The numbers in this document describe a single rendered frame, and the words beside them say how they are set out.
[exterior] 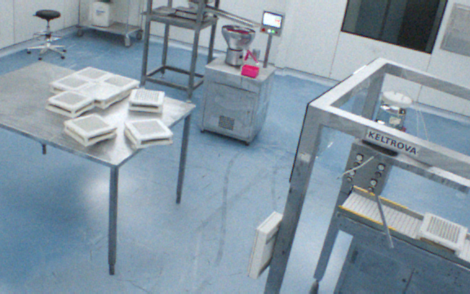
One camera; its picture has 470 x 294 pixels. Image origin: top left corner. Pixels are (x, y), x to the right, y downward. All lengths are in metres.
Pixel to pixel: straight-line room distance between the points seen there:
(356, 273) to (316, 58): 5.12
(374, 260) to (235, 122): 2.70
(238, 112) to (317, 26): 2.87
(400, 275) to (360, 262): 0.24
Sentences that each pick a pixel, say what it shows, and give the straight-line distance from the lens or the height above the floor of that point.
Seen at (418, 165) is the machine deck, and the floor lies 1.34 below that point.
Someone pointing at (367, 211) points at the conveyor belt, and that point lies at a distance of 2.87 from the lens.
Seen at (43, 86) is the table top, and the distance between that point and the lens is 3.94.
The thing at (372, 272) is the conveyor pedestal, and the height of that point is 0.58.
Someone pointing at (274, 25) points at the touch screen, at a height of 1.25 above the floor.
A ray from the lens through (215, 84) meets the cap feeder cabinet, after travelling 5.08.
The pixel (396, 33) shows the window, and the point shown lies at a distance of 7.49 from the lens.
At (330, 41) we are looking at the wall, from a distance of 7.58.
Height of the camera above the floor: 2.35
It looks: 27 degrees down
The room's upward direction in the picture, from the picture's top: 10 degrees clockwise
